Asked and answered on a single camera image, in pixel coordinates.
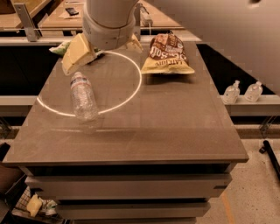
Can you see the clear plastic water bottle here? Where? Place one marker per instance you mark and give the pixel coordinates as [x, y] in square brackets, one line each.
[83, 99]

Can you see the black phone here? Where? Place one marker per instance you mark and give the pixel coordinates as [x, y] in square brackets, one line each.
[72, 11]

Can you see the clear sanitizer bottle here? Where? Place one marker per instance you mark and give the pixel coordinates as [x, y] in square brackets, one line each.
[231, 93]
[253, 92]

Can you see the brown yellow chip bag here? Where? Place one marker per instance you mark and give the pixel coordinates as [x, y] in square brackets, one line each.
[167, 55]

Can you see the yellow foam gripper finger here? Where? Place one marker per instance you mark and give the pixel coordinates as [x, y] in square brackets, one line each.
[79, 53]
[134, 45]

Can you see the white power strip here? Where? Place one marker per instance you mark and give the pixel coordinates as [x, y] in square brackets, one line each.
[145, 17]

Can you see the grey metal bracket left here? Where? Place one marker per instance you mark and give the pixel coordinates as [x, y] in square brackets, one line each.
[30, 30]

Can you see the clear sanitizer bottle right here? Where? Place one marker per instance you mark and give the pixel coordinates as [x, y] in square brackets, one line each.
[253, 92]

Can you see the grey table with drawers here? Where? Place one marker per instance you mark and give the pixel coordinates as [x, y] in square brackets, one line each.
[162, 147]

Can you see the yellow sponge in basket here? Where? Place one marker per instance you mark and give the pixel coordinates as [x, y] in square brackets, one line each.
[34, 205]

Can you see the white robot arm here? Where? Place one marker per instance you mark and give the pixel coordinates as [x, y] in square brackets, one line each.
[106, 25]

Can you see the green snack bag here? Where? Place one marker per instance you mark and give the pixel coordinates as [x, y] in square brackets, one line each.
[62, 48]

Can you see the clear sanitizer bottle left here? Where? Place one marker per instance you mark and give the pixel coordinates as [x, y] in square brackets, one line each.
[231, 93]

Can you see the black chair leg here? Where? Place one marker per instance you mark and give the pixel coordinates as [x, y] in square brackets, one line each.
[266, 148]

